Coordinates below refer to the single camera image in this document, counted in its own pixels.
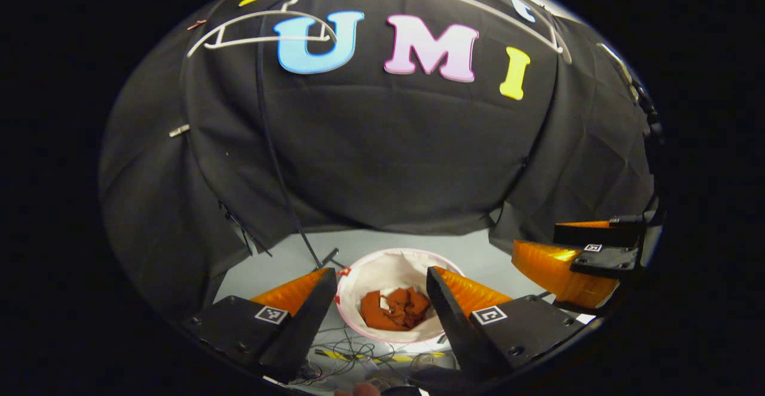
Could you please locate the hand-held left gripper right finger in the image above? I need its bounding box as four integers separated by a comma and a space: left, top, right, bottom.
426, 266, 589, 385

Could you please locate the orange corduroy jacket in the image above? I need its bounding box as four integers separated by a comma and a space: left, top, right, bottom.
360, 287, 432, 332

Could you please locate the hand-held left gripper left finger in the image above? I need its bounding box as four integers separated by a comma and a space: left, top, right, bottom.
188, 268, 338, 385

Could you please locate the tangle of black cables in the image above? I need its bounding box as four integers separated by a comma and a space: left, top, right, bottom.
299, 324, 458, 388

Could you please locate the black backdrop cloth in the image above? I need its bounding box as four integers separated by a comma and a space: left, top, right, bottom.
99, 0, 655, 319

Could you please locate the white laundry hamper pink rim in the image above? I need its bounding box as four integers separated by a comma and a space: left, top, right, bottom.
336, 248, 467, 344

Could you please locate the black clothes rack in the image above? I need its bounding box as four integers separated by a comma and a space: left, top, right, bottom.
256, 14, 339, 270

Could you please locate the yellow black floor tape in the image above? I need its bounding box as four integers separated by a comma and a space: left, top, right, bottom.
316, 348, 448, 365

